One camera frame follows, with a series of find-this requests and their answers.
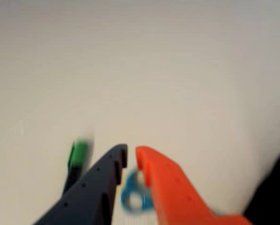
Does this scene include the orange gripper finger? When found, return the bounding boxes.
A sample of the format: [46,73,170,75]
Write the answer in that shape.
[135,145,253,225]

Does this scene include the green and black marker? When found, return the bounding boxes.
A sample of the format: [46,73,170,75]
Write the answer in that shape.
[64,138,91,193]

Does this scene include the black cloth bag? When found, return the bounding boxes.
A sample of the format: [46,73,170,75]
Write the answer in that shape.
[242,152,280,225]

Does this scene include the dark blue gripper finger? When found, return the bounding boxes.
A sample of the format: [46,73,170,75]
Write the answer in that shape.
[33,143,129,225]

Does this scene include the blue handled scissors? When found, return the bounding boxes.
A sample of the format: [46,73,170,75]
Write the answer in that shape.
[120,170,154,214]

